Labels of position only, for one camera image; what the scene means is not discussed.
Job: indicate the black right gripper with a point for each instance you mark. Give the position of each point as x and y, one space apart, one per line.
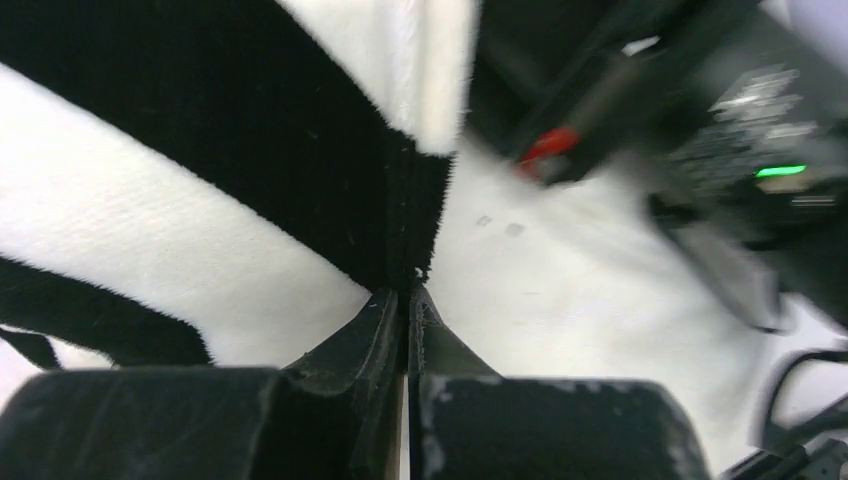
739 125

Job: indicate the black white striped pillowcase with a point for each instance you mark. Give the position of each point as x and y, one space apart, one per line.
219 182

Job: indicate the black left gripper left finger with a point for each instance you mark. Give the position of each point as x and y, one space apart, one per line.
332 414

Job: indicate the white pillow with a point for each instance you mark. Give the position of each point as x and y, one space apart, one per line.
574 282

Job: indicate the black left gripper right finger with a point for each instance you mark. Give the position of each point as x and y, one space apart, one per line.
466 421

